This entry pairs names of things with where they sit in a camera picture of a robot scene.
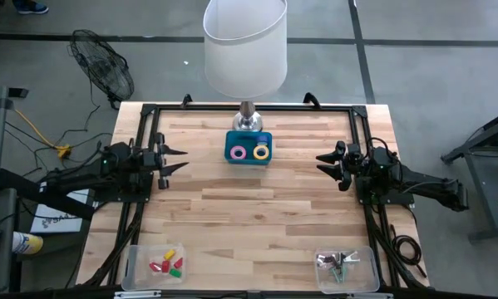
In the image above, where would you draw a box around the person's shoe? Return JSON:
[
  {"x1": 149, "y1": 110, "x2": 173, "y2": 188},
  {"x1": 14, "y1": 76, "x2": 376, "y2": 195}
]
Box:
[{"x1": 12, "y1": 0, "x2": 50, "y2": 16}]

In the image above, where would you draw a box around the black aluminium table frame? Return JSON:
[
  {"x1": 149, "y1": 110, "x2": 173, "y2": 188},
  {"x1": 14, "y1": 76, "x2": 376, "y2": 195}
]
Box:
[{"x1": 76, "y1": 101, "x2": 431, "y2": 292}]

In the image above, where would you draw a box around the light grey staple remover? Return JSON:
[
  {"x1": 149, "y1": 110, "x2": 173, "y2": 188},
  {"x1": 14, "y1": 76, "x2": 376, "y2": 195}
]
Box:
[{"x1": 342, "y1": 250, "x2": 362, "y2": 266}]

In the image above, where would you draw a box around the blue plastic bin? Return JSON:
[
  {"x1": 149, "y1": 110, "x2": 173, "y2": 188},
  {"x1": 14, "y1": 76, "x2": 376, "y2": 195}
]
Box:
[{"x1": 224, "y1": 130, "x2": 274, "y2": 167}]

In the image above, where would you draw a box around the silver lamp white shade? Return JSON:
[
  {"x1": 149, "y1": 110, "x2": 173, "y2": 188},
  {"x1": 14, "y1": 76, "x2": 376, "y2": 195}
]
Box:
[{"x1": 202, "y1": 0, "x2": 288, "y2": 134}]

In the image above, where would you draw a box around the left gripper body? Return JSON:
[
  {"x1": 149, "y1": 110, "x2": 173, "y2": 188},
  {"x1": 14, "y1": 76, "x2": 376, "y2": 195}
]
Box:
[{"x1": 142, "y1": 132, "x2": 170, "y2": 190}]

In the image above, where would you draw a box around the black floor fan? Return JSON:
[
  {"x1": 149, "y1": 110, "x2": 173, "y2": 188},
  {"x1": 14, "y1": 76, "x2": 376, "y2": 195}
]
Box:
[{"x1": 68, "y1": 28, "x2": 136, "y2": 111}]

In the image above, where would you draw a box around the grey metal workstation frame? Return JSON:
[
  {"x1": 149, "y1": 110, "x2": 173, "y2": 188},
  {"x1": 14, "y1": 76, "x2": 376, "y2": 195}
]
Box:
[{"x1": 440, "y1": 105, "x2": 498, "y2": 243}]

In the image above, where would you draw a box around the yellow power cable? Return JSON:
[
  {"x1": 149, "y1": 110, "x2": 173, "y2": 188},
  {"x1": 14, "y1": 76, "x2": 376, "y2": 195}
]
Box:
[{"x1": 13, "y1": 108, "x2": 73, "y2": 161}]

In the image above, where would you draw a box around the pink tape roll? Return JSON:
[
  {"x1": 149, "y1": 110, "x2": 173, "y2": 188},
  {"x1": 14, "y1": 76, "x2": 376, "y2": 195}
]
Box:
[{"x1": 229, "y1": 145, "x2": 249, "y2": 162}]

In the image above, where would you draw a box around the black coiled cable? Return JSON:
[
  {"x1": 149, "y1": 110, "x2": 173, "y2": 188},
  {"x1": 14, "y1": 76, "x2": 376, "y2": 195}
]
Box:
[{"x1": 390, "y1": 223, "x2": 430, "y2": 280}]

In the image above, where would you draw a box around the white paper sign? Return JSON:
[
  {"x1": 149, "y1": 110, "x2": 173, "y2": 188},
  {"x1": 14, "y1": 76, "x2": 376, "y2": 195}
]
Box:
[{"x1": 29, "y1": 188, "x2": 96, "y2": 235}]

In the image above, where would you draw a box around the clear plastic bin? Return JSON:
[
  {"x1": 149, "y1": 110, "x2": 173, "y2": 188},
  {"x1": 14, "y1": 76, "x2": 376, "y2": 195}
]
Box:
[
  {"x1": 121, "y1": 243, "x2": 188, "y2": 292},
  {"x1": 313, "y1": 245, "x2": 382, "y2": 296}
]

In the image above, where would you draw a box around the white yellow spray bottle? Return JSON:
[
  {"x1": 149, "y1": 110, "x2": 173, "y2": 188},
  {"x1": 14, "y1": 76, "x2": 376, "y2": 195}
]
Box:
[{"x1": 12, "y1": 231, "x2": 45, "y2": 256}]

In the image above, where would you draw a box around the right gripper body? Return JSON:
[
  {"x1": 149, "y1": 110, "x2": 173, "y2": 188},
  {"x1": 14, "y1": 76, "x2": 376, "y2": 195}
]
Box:
[{"x1": 334, "y1": 140, "x2": 364, "y2": 192}]

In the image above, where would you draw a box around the yellow tape roll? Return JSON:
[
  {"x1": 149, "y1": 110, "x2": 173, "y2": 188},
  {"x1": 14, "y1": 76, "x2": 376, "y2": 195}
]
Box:
[{"x1": 252, "y1": 144, "x2": 271, "y2": 162}]

